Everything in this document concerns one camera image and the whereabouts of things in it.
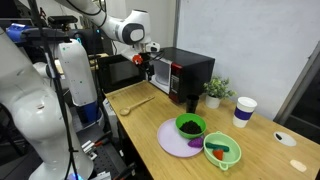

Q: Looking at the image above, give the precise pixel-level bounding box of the grey metal door frame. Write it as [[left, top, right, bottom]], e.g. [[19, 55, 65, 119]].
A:
[[272, 40, 320, 125]]

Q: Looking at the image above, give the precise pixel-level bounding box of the dark green bowl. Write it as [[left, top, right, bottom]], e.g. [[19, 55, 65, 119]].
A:
[[175, 112, 207, 140]]

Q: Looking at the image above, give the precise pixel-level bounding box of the teal toy cucumber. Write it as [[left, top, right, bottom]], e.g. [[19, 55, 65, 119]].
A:
[[204, 142, 231, 153]]

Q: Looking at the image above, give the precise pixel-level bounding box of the red toy strawberry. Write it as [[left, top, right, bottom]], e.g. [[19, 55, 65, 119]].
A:
[[212, 148, 225, 161]]

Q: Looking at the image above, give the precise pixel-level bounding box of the silver aluminium bracket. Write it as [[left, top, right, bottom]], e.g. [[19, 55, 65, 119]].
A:
[[81, 139, 98, 162]]

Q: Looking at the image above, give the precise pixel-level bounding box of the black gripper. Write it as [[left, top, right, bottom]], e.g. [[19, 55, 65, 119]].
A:
[[141, 52, 157, 82]]

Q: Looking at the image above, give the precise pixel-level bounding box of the white speckled robot link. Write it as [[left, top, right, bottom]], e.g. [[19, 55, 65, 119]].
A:
[[33, 39, 100, 126]]

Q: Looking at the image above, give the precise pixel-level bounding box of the white round table disc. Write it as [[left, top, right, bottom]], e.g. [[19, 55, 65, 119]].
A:
[[273, 131, 297, 148]]

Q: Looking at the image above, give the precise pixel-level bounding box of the white box beside table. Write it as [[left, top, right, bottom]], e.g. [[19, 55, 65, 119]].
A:
[[101, 98, 118, 139]]

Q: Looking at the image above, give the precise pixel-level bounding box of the black perforated breadboard table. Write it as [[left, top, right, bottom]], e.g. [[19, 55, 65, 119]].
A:
[[71, 123, 138, 180]]

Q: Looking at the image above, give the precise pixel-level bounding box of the orange handled tool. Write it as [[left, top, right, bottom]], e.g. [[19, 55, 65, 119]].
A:
[[93, 136, 113, 148]]

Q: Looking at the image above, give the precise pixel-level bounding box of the small potted green plant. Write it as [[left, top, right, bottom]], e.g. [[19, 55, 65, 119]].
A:
[[203, 75, 237, 110]]

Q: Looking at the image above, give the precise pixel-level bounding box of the black arm cable blue tape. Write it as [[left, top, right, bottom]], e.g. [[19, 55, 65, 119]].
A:
[[27, 0, 81, 180]]

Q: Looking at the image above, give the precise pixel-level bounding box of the wooden spoon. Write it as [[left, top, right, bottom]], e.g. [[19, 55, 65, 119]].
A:
[[119, 96, 156, 117]]

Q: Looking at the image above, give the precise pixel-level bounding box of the white paper cup purple band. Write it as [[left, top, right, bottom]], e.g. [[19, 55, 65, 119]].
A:
[[232, 96, 258, 129]]

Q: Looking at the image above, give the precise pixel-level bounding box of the purple toy eggplant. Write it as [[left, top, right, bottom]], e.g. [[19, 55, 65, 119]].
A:
[[187, 136, 205, 149]]

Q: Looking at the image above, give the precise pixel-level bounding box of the black microwave oven body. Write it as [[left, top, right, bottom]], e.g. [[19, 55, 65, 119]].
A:
[[146, 46, 216, 104]]

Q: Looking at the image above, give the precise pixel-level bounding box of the lilac round plate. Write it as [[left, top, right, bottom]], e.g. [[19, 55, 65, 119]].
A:
[[156, 117, 205, 159]]

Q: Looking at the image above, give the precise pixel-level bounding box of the black cup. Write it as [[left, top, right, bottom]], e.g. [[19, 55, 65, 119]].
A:
[[185, 94, 200, 115]]

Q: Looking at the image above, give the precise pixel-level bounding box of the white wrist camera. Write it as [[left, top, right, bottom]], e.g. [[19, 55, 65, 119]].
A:
[[145, 41, 161, 53]]

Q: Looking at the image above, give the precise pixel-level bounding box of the white wrist bracket red knob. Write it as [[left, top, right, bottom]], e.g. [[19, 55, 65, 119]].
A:
[[120, 46, 144, 66]]

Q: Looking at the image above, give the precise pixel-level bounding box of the light green handled bowl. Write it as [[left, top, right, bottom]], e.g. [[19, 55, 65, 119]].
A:
[[203, 130, 242, 172]]

